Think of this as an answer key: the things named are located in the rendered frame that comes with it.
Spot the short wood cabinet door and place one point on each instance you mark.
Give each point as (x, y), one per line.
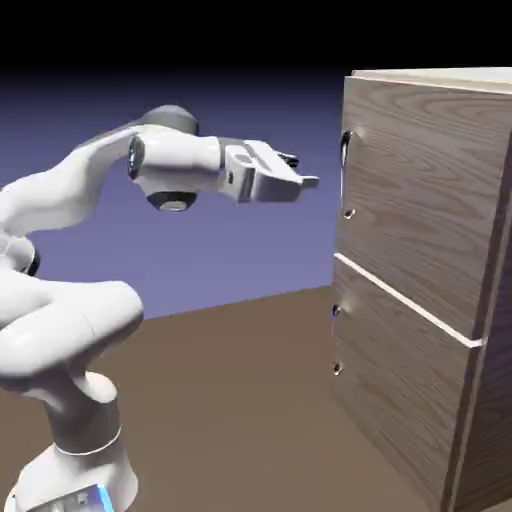
(400, 376)

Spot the light wood cabinet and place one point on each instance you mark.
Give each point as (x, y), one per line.
(424, 280)

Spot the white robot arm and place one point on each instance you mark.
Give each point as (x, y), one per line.
(60, 320)

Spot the tall wood cabinet door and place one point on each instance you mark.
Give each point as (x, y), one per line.
(416, 208)

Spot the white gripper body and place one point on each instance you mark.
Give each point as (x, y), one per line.
(272, 176)

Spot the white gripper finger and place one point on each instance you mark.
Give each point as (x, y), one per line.
(310, 181)
(290, 158)

